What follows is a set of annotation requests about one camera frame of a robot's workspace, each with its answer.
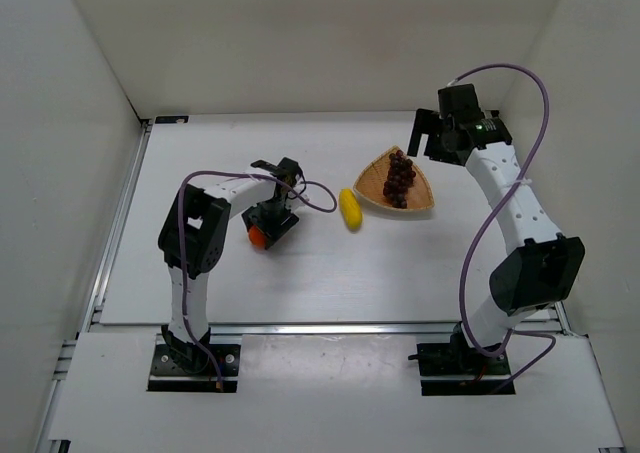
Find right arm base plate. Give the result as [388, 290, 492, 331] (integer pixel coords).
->
[408, 343, 516, 397]

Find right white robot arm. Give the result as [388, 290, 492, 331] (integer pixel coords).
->
[408, 84, 585, 357]

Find yellow fake lemon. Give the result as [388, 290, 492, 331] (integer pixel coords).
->
[338, 188, 363, 232]

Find orange fake fruit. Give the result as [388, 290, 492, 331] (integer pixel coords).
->
[248, 225, 267, 249]

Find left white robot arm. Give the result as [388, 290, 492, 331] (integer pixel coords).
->
[158, 157, 304, 376]

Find woven bamboo fruit bowl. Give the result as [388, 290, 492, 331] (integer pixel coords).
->
[353, 145, 435, 213]

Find dark red fake grapes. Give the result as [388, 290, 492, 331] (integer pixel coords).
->
[383, 149, 417, 209]

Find front aluminium rail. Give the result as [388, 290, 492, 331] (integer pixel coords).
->
[88, 316, 562, 336]

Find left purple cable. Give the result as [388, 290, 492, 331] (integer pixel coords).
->
[177, 170, 339, 392]

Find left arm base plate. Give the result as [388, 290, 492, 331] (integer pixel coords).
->
[147, 337, 241, 394]

